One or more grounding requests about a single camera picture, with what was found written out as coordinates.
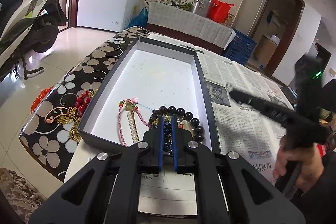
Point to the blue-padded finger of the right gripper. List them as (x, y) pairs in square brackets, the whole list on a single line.
[(271, 110)]

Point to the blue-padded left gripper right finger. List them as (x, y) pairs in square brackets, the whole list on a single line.
[(228, 189)]

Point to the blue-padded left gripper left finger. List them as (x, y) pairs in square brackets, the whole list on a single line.
[(106, 189)]

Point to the newspaper sheets on table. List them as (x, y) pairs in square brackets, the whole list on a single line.
[(239, 128)]

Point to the blue plastic crate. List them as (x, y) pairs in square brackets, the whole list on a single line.
[(240, 48)]

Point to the floral black tablecloth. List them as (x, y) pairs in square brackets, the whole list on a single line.
[(50, 135)]

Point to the red plastic bag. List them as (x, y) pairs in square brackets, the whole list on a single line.
[(219, 11)]

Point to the grey cardboard box tray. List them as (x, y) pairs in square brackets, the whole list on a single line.
[(158, 74)]

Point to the steel pot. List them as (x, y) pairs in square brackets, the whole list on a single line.
[(201, 7)]

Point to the white covered side table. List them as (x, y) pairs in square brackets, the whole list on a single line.
[(188, 27)]

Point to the green plant on table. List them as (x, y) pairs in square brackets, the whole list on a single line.
[(181, 4)]

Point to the blue plastic bag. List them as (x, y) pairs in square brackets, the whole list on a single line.
[(140, 19)]

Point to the electric scooter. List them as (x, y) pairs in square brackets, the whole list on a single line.
[(27, 25)]

